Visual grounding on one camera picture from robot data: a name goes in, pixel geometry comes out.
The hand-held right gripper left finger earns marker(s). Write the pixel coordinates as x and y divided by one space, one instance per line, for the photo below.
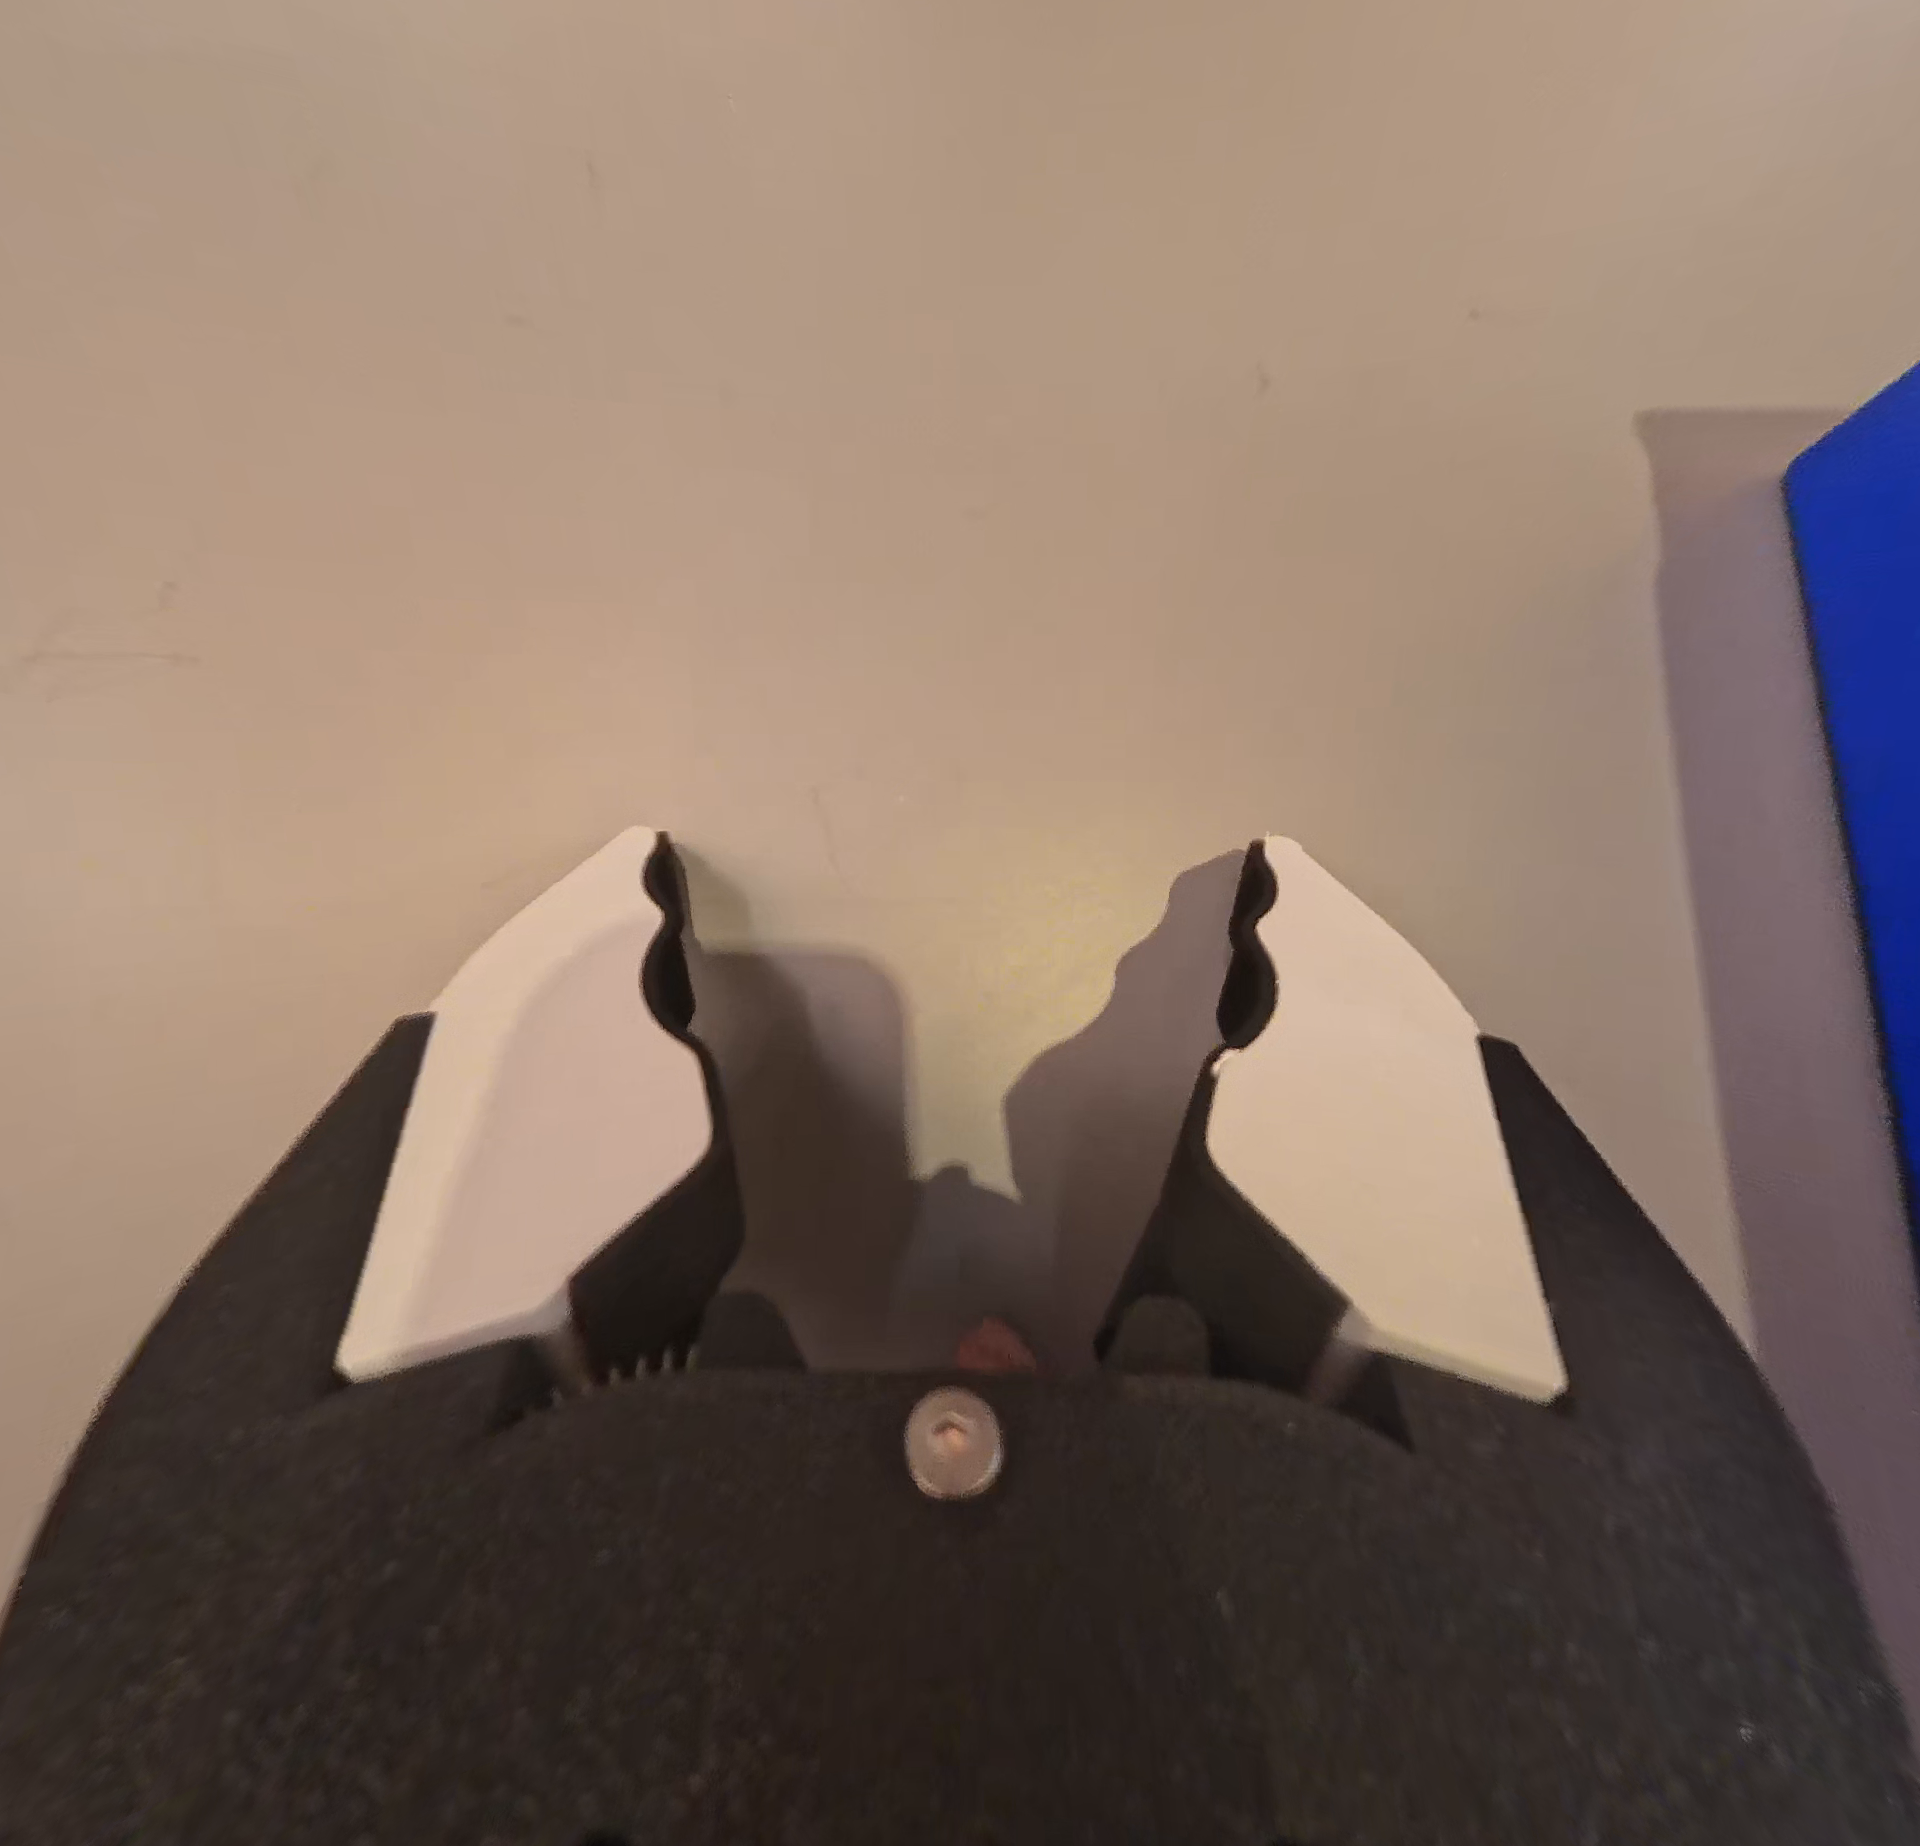
526 1125

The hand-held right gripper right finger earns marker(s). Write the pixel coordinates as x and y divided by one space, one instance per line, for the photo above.
1380 1156

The blue plastic bin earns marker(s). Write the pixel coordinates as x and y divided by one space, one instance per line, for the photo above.
1875 750

